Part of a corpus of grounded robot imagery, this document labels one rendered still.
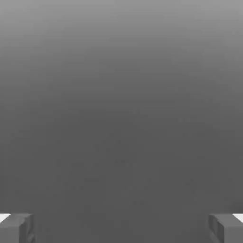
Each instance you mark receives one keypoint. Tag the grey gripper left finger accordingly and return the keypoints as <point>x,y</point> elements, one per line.
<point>13,227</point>

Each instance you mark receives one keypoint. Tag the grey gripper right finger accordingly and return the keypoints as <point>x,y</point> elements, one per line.
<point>229,227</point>

